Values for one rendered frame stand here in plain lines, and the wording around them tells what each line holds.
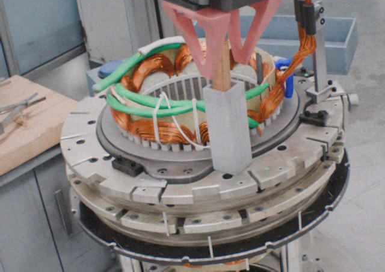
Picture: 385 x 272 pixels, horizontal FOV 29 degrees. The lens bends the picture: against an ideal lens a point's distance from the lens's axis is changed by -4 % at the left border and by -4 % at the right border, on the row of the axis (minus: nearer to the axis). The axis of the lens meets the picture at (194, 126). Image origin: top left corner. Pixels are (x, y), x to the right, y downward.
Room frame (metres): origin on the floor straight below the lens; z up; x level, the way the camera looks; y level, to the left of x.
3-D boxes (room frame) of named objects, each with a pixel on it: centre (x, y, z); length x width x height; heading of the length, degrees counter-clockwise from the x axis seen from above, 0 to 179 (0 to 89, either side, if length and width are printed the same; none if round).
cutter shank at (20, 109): (0.84, 0.22, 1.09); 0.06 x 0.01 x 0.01; 155
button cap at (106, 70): (1.04, 0.11, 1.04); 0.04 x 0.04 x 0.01
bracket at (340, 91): (0.77, -0.17, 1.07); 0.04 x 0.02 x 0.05; 3
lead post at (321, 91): (0.76, -0.14, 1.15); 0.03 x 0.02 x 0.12; 127
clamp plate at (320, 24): (0.75, -0.14, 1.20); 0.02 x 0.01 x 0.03; 127
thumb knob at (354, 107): (0.77, -0.19, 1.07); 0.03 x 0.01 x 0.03; 3
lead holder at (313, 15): (0.74, -0.13, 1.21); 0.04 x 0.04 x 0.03; 45
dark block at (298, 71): (0.83, -0.14, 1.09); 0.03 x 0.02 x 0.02; 32
